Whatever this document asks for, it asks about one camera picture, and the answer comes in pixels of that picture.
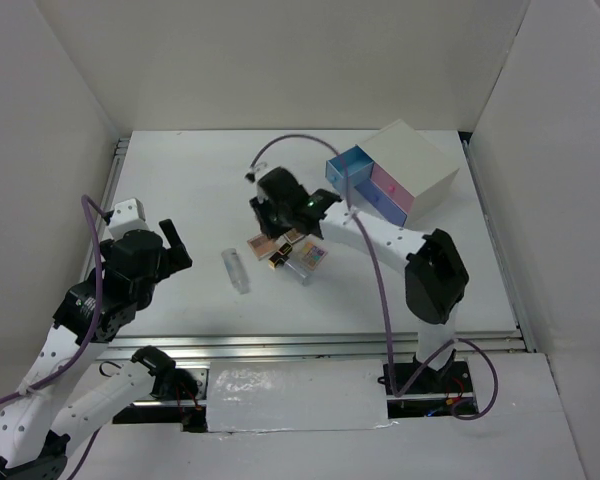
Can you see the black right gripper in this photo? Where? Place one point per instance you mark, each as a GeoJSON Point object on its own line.
{"type": "Point", "coordinates": [261, 205]}

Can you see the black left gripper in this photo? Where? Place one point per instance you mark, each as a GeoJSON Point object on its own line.
{"type": "Point", "coordinates": [176, 258]}

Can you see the black gold lipstick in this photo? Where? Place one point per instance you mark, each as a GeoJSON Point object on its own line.
{"type": "Point", "coordinates": [280, 256]}

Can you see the light blue drawer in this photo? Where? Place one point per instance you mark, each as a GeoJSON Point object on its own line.
{"type": "Point", "coordinates": [349, 169]}

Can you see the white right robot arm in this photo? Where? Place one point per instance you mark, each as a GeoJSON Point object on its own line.
{"type": "Point", "coordinates": [435, 277]}

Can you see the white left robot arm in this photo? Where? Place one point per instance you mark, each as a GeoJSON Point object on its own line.
{"type": "Point", "coordinates": [40, 427]}

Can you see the long brown eyeshadow palette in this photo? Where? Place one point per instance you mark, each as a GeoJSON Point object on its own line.
{"type": "Point", "coordinates": [292, 236]}

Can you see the pink four-pan eyeshadow palette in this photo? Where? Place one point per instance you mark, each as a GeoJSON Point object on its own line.
{"type": "Point", "coordinates": [262, 247]}

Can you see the colourful glitter eyeshadow palette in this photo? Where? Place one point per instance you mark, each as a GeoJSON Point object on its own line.
{"type": "Point", "coordinates": [310, 255]}

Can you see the clear plastic bottle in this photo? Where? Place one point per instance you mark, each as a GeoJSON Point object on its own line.
{"type": "Point", "coordinates": [236, 270]}

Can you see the small bottle black cap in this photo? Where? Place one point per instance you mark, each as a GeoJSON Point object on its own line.
{"type": "Point", "coordinates": [297, 271]}

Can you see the purple-blue drawer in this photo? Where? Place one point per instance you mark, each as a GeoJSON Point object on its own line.
{"type": "Point", "coordinates": [381, 202]}

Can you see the pink drawer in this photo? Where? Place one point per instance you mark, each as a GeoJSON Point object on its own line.
{"type": "Point", "coordinates": [392, 188]}

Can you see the white drawer cabinet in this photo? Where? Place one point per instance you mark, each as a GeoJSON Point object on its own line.
{"type": "Point", "coordinates": [419, 166]}

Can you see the white front cover board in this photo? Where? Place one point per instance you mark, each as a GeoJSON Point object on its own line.
{"type": "Point", "coordinates": [310, 395]}

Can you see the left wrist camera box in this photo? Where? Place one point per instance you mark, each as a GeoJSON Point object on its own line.
{"type": "Point", "coordinates": [126, 216]}

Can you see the aluminium frame rail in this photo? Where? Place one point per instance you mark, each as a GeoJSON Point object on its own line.
{"type": "Point", "coordinates": [196, 178]}

